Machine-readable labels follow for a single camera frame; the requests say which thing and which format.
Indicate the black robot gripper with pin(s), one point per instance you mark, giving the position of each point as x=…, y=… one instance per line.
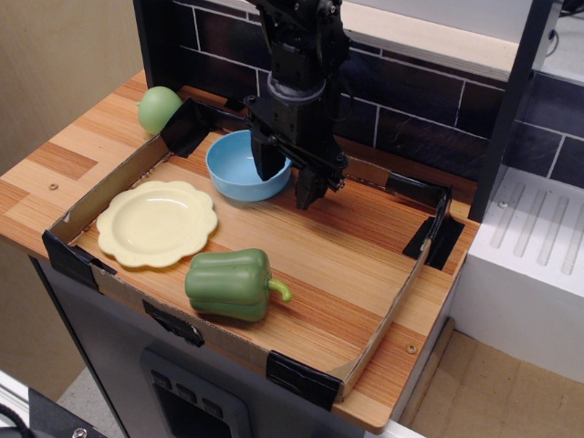
x=298, y=125

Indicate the light blue bowl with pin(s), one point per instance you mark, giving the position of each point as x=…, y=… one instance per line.
x=231, y=165

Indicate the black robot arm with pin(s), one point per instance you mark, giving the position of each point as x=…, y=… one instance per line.
x=306, y=42

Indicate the pale yellow scalloped plate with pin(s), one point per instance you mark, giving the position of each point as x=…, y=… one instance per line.
x=156, y=224

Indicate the cardboard fence with black tape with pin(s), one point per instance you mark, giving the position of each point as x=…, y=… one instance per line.
x=350, y=260

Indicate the green toy bell pepper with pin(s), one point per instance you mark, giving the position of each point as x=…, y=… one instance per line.
x=234, y=284

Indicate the light green round toy fruit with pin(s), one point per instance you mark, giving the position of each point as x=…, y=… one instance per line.
x=157, y=106

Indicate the grey toy oven panel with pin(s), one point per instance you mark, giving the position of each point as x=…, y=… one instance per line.
x=192, y=406

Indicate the white toy sink drainboard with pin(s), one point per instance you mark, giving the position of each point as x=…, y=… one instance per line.
x=521, y=287

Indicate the black vertical post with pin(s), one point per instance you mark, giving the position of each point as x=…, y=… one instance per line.
x=530, y=56

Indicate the black device with cable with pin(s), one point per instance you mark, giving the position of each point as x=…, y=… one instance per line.
x=34, y=415

